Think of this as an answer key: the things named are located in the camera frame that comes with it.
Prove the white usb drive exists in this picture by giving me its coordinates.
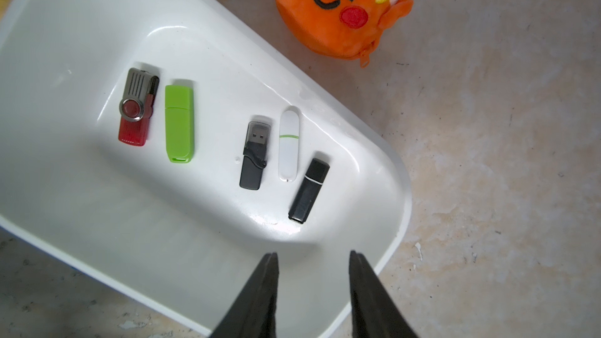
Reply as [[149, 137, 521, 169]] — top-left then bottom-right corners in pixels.
[[278, 110, 300, 182]]

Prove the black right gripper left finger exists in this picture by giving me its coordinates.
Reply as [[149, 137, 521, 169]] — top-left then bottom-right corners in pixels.
[[210, 253, 280, 337]]

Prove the white plastic storage box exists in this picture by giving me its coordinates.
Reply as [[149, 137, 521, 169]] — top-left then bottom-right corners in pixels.
[[1, 0, 412, 337]]

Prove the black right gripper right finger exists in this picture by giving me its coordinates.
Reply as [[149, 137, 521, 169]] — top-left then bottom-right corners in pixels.
[[349, 250, 418, 338]]

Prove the red swivel usb drive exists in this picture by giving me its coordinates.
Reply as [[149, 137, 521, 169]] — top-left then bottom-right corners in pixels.
[[118, 68, 160, 146]]

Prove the black capless usb drive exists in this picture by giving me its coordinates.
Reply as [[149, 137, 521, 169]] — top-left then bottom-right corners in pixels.
[[239, 121, 271, 190]]

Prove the orange tiger plush pouch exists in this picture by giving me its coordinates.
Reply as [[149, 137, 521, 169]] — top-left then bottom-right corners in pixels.
[[275, 0, 414, 67]]

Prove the green usb drive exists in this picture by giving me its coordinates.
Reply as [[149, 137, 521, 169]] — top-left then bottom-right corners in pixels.
[[164, 84, 195, 164]]

